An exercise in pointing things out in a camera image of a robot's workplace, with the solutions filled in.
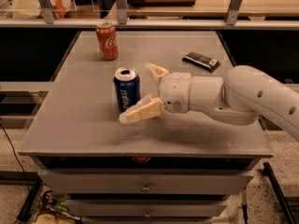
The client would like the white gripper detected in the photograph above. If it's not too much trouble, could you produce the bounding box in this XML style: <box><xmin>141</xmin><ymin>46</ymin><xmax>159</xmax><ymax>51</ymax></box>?
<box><xmin>119</xmin><ymin>63</ymin><xmax>192</xmax><ymax>124</ymax></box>

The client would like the blue pepsi can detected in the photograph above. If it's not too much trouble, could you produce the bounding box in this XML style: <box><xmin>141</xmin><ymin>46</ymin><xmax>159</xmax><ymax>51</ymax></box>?
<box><xmin>113</xmin><ymin>67</ymin><xmax>140</xmax><ymax>112</ymax></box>

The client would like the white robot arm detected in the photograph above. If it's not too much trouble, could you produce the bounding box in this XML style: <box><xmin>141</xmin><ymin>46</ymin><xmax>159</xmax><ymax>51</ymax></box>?
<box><xmin>119</xmin><ymin>63</ymin><xmax>299</xmax><ymax>140</ymax></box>

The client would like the orange coke can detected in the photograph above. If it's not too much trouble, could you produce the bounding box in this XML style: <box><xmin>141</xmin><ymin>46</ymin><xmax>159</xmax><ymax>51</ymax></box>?
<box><xmin>96</xmin><ymin>21</ymin><xmax>119</xmax><ymax>61</ymax></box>

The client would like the black snack bar wrapper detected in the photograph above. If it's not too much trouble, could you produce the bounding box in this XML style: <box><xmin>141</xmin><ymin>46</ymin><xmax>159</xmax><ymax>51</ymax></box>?
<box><xmin>182</xmin><ymin>51</ymin><xmax>221</xmax><ymax>73</ymax></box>

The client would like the grey drawer cabinet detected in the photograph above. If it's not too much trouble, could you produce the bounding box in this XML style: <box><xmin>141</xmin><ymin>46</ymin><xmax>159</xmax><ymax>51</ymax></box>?
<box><xmin>20</xmin><ymin>31</ymin><xmax>272</xmax><ymax>224</ymax></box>

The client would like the upper grey drawer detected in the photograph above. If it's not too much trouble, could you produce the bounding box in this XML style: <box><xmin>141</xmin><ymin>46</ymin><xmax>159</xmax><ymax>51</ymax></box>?
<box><xmin>38</xmin><ymin>169</ymin><xmax>253</xmax><ymax>195</ymax></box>

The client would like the grey drawer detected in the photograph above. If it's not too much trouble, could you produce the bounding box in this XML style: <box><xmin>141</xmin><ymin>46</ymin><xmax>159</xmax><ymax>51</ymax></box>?
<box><xmin>65</xmin><ymin>200</ymin><xmax>226</xmax><ymax>217</ymax></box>
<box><xmin>38</xmin><ymin>169</ymin><xmax>253</xmax><ymax>195</ymax></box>

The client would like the orange white bag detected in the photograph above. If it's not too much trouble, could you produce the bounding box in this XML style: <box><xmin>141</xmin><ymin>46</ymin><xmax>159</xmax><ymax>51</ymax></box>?
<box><xmin>11</xmin><ymin>0</ymin><xmax>76</xmax><ymax>20</ymax></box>

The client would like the lower grey drawer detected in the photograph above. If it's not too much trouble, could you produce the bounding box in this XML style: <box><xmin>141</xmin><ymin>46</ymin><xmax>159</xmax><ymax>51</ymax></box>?
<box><xmin>65</xmin><ymin>200</ymin><xmax>226</xmax><ymax>217</ymax></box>

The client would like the colourful snack bag on floor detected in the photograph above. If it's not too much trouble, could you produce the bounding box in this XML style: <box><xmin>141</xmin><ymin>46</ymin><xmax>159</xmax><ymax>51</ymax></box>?
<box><xmin>34</xmin><ymin>190</ymin><xmax>82</xmax><ymax>224</ymax></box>

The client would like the metal railing frame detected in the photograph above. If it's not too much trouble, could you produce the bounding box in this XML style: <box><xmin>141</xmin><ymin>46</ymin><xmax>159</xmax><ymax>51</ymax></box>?
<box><xmin>0</xmin><ymin>0</ymin><xmax>299</xmax><ymax>30</ymax></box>

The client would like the black cable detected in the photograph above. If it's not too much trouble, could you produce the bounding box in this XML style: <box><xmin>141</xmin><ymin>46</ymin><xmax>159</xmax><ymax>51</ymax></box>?
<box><xmin>0</xmin><ymin>122</ymin><xmax>32</xmax><ymax>192</ymax></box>

